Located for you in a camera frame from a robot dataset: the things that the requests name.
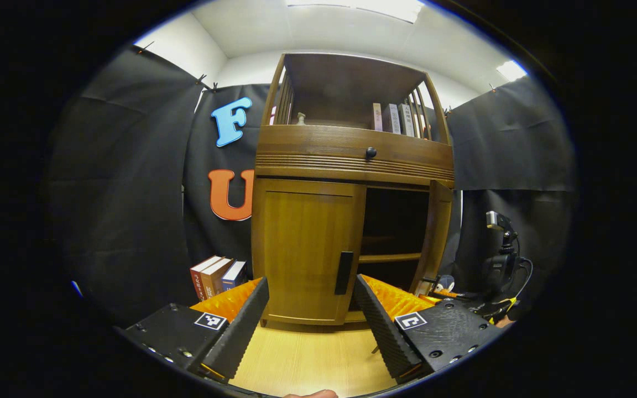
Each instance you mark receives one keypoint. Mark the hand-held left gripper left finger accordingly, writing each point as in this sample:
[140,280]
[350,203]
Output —
[241,331]

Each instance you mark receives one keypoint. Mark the white pump bottle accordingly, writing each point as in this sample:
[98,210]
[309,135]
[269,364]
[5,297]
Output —
[300,119]

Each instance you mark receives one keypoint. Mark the black backdrop cloth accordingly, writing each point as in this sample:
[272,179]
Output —
[119,182]

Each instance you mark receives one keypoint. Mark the purple box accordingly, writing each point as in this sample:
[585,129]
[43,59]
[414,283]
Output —
[377,117]

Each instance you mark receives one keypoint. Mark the blue book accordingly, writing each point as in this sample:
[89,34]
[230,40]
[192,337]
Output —
[233,276]

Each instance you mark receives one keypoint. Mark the brown book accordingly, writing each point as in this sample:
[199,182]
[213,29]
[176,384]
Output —
[212,276]

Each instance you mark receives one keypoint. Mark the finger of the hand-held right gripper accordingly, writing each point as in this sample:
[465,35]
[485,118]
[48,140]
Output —
[443,296]

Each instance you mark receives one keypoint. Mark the large ceiling light panel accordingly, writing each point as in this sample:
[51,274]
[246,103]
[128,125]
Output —
[374,6]

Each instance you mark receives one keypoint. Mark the small colourful toy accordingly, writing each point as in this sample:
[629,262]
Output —
[445,283]

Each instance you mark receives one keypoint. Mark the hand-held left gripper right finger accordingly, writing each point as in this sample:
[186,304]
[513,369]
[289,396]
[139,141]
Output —
[385,331]

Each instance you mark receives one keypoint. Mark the pale grey box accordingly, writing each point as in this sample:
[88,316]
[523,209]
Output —
[391,119]

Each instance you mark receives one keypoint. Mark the wooden double-door shoe cabinet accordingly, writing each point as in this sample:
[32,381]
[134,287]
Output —
[346,83]

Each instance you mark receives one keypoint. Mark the red book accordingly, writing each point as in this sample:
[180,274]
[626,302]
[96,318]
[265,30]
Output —
[197,279]

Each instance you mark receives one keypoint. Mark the wooden cabinet door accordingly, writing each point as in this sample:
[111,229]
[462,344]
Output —
[434,237]
[302,249]

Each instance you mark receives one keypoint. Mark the small ceiling light panel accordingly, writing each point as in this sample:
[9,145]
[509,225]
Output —
[512,70]

